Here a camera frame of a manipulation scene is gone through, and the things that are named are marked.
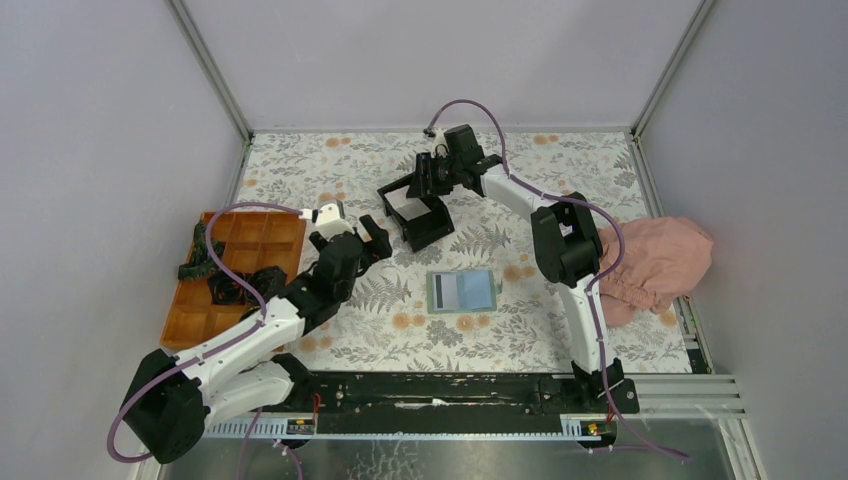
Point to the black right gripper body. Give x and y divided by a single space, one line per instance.
445 175

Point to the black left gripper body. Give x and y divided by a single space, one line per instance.
318 241

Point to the white magnetic stripe card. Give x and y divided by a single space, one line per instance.
448 291

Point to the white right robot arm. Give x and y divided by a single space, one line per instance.
566 242

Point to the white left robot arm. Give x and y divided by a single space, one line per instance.
173 399

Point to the stack of white cards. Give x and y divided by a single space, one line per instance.
407 208

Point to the black card box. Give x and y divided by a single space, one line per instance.
422 221

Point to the orange compartment tray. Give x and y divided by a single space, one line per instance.
258 247

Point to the pink cloth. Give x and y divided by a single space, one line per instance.
664 258

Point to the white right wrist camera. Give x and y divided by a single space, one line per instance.
438 147

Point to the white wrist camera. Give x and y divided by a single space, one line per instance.
438 147
329 220

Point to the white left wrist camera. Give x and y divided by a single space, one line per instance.
329 220

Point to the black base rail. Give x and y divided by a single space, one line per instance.
348 403

